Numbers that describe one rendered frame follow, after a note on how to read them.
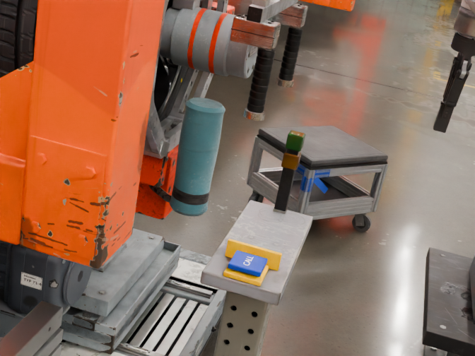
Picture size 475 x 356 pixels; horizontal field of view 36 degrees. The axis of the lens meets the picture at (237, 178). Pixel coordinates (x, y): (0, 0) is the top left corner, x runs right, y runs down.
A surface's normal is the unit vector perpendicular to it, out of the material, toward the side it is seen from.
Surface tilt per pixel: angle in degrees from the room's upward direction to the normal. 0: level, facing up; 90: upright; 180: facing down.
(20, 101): 90
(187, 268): 0
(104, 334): 90
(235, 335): 90
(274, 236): 0
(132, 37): 90
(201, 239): 0
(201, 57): 109
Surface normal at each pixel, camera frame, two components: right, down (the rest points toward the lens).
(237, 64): -0.29, 0.59
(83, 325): -0.25, 0.32
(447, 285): 0.18, -0.91
